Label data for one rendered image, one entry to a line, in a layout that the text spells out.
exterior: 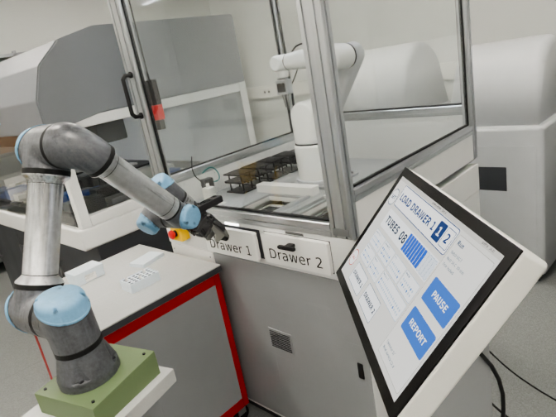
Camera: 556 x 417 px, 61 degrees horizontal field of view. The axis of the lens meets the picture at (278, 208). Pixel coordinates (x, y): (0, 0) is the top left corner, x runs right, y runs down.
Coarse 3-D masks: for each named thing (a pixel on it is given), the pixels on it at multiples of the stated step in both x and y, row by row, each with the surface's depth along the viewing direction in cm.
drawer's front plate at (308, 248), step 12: (264, 240) 166; (276, 240) 161; (288, 240) 157; (300, 240) 153; (312, 240) 151; (276, 252) 163; (288, 252) 159; (300, 252) 155; (312, 252) 151; (324, 252) 148; (288, 264) 161; (300, 264) 157; (312, 264) 153; (324, 264) 149
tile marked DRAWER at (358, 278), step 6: (360, 264) 107; (354, 270) 108; (360, 270) 105; (354, 276) 107; (360, 276) 104; (366, 276) 101; (354, 282) 105; (360, 282) 102; (366, 282) 100; (354, 288) 103; (360, 288) 101
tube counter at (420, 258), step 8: (400, 232) 96; (408, 232) 93; (400, 240) 95; (408, 240) 92; (416, 240) 89; (400, 248) 93; (408, 248) 90; (416, 248) 87; (424, 248) 84; (408, 256) 88; (416, 256) 86; (424, 256) 83; (432, 256) 81; (416, 264) 84; (424, 264) 82; (432, 264) 80; (416, 272) 83; (424, 272) 81; (424, 280) 79
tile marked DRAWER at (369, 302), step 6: (366, 288) 98; (372, 288) 95; (366, 294) 97; (372, 294) 94; (360, 300) 98; (366, 300) 95; (372, 300) 93; (378, 300) 91; (360, 306) 97; (366, 306) 94; (372, 306) 92; (378, 306) 90; (366, 312) 93; (372, 312) 90; (366, 318) 92
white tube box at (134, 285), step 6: (150, 270) 187; (132, 276) 185; (144, 276) 182; (150, 276) 182; (156, 276) 184; (120, 282) 182; (126, 282) 180; (132, 282) 178; (138, 282) 178; (144, 282) 180; (150, 282) 182; (126, 288) 180; (132, 288) 177; (138, 288) 178
